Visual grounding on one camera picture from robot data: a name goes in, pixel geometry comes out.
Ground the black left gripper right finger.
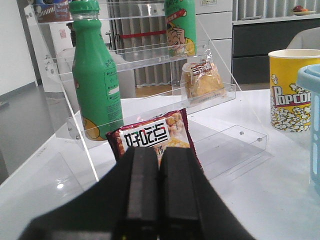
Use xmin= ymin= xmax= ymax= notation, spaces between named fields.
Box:
xmin=159 ymin=147 xmax=205 ymax=240

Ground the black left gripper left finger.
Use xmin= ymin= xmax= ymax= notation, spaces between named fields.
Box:
xmin=113 ymin=147 xmax=159 ymax=240

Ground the light blue plastic basket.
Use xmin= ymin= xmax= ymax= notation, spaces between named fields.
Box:
xmin=296 ymin=64 xmax=320 ymax=195

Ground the maroon biscuit snack packet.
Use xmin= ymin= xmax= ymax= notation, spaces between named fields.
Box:
xmin=105 ymin=108 xmax=197 ymax=165

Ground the green plastic drink bottle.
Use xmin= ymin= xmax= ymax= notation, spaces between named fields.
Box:
xmin=69 ymin=0 xmax=123 ymax=141

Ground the clear acrylic display shelf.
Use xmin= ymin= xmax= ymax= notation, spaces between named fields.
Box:
xmin=24 ymin=1 xmax=268 ymax=178

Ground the yellow popcorn paper bucket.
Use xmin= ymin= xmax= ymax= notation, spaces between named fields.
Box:
xmin=268 ymin=49 xmax=320 ymax=133

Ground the white grey cabinet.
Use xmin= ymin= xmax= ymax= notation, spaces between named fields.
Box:
xmin=195 ymin=0 xmax=320 ymax=90

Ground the green cartoon snack can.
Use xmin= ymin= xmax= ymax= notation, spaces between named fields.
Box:
xmin=164 ymin=0 xmax=197 ymax=57

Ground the white sofa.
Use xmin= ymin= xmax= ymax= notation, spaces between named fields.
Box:
xmin=286 ymin=27 xmax=320 ymax=50

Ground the brown snack container top shelf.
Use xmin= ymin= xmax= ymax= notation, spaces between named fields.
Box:
xmin=29 ymin=0 xmax=72 ymax=23

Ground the plate of food on counter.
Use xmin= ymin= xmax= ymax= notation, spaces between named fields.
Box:
xmin=291 ymin=5 xmax=316 ymax=16

